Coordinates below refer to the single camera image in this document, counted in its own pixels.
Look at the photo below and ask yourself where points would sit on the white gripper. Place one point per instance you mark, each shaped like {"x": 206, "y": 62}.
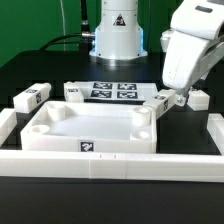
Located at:
{"x": 188, "y": 59}

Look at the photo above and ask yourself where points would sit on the white desk top tray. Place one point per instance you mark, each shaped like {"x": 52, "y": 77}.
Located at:
{"x": 91, "y": 127}

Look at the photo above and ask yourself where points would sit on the white marker base sheet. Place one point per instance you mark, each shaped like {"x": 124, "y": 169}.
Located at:
{"x": 97, "y": 90}

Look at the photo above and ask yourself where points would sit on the white U-shaped obstacle frame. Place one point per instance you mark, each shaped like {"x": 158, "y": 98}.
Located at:
{"x": 99, "y": 165}

